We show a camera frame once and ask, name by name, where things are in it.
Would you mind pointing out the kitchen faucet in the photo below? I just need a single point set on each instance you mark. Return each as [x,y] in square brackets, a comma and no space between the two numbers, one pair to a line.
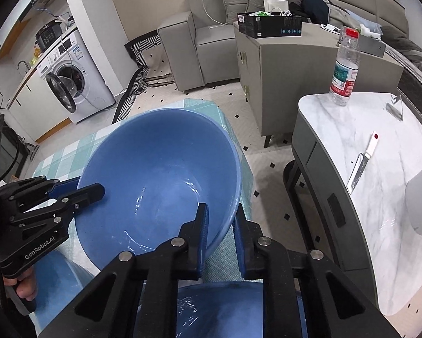
[27,69]

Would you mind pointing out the metal phone stand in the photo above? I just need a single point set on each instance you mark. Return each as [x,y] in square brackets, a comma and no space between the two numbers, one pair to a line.
[396,112]

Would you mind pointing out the dark blue garment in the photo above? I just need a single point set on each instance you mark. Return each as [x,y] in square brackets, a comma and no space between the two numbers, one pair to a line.
[313,3]

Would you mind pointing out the marble top table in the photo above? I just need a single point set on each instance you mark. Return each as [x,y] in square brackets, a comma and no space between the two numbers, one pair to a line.
[383,169]

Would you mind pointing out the plastic water bottle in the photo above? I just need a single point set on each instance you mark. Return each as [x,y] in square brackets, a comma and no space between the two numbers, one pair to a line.
[344,74]

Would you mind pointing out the yellow toy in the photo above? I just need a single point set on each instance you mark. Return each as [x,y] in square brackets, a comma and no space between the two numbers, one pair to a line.
[36,56]

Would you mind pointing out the white kitchen counter cabinet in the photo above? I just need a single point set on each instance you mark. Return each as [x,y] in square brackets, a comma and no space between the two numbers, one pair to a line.
[38,105]

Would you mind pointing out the blue bowl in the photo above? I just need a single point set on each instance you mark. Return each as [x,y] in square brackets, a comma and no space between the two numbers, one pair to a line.
[225,310]
[154,169]
[59,288]

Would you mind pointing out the grey sofa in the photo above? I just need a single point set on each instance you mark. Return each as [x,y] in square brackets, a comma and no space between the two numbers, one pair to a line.
[182,49]

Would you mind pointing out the black box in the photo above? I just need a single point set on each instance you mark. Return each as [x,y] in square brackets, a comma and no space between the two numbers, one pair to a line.
[267,28]

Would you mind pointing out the grey box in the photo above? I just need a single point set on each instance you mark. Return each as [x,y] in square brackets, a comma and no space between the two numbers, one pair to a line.
[371,45]

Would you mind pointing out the beige side cabinet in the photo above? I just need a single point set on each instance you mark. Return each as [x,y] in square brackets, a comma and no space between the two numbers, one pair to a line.
[285,77]

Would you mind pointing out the black pressure cooker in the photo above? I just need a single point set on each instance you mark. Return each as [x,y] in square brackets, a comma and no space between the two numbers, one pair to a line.
[49,35]

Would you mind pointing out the person's left hand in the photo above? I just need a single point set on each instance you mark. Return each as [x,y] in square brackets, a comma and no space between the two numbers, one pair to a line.
[26,287]

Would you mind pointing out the white paper box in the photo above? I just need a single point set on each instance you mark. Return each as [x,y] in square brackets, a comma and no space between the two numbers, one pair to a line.
[276,5]

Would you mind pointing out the grey blanket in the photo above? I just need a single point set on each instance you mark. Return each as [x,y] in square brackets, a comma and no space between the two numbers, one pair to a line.
[415,60]

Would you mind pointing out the white washing machine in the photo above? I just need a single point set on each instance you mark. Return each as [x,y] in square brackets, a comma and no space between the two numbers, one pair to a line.
[91,88]

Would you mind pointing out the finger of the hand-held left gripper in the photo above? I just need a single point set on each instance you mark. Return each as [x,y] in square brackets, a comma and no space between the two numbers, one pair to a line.
[65,187]
[87,193]

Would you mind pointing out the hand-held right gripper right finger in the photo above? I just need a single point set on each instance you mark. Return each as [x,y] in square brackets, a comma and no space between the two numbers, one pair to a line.
[241,250]

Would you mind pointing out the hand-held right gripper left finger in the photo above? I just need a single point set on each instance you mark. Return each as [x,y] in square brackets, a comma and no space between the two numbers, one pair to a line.
[204,232]

